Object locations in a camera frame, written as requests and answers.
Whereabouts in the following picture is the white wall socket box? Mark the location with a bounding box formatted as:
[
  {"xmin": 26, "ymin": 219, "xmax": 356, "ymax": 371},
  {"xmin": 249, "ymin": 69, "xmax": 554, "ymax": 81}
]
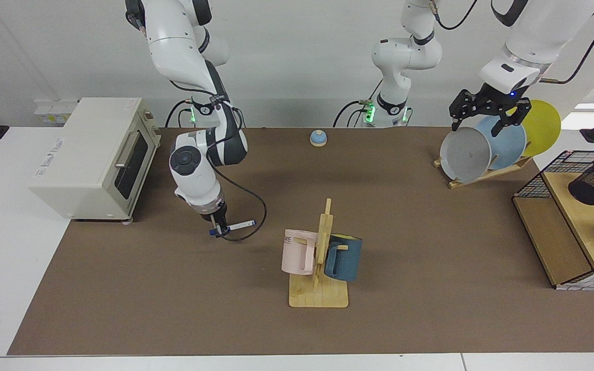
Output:
[{"xmin": 34, "ymin": 99, "xmax": 80, "ymax": 125}]

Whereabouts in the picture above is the brown table cloth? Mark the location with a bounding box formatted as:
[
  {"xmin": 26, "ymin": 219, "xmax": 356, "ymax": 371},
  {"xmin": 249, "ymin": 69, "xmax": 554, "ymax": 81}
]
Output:
[{"xmin": 7, "ymin": 127, "xmax": 594, "ymax": 356}]

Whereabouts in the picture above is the pale toaster oven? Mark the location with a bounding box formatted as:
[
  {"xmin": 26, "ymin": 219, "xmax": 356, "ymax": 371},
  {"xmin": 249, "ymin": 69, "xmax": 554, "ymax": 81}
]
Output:
[{"xmin": 27, "ymin": 97, "xmax": 162, "ymax": 223}]

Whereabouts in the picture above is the wooden plate rack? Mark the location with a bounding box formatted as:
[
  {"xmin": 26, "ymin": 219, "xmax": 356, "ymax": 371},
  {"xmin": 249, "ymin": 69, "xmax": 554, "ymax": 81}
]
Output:
[{"xmin": 433, "ymin": 155, "xmax": 533, "ymax": 190}]

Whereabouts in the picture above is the yellow plate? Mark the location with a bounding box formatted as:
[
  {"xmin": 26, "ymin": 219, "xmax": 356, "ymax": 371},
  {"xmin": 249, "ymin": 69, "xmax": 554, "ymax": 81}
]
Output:
[{"xmin": 508, "ymin": 99, "xmax": 562, "ymax": 158}]

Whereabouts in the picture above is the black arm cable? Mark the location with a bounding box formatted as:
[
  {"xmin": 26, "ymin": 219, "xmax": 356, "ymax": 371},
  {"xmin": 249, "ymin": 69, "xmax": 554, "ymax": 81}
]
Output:
[
  {"xmin": 168, "ymin": 77, "xmax": 268, "ymax": 243},
  {"xmin": 428, "ymin": 0, "xmax": 594, "ymax": 85}
]

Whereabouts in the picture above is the white marker with blue cap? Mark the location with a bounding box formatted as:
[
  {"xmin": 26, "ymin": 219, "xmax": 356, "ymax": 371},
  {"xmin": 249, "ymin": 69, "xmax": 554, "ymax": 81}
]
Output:
[{"xmin": 209, "ymin": 220, "xmax": 257, "ymax": 238}]

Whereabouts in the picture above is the light blue plate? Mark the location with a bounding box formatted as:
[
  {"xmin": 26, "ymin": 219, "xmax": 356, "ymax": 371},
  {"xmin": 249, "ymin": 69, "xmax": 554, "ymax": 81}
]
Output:
[{"xmin": 475, "ymin": 114, "xmax": 527, "ymax": 171}]

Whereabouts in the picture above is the wooden cup stand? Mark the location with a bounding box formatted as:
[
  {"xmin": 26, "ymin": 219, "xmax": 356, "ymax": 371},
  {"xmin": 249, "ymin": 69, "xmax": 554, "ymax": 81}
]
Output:
[{"xmin": 289, "ymin": 198, "xmax": 350, "ymax": 309}]

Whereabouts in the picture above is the pink cup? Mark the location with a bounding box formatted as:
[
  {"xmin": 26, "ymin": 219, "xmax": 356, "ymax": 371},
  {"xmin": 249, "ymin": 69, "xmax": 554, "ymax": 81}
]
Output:
[{"xmin": 281, "ymin": 229, "xmax": 320, "ymax": 276}]

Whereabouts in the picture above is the grey plate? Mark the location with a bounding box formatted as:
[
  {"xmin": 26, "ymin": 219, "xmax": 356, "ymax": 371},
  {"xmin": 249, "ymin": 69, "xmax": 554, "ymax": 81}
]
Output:
[{"xmin": 439, "ymin": 127, "xmax": 492, "ymax": 183}]

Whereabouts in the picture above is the wire basket with wooden floor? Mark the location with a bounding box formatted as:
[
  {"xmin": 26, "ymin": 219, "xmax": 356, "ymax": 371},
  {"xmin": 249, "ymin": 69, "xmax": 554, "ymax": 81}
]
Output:
[{"xmin": 513, "ymin": 150, "xmax": 594, "ymax": 292}]

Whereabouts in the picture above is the dark blue cup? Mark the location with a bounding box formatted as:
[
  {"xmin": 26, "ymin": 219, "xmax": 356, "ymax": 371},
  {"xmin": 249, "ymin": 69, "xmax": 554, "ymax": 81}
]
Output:
[{"xmin": 324, "ymin": 233, "xmax": 363, "ymax": 282}]

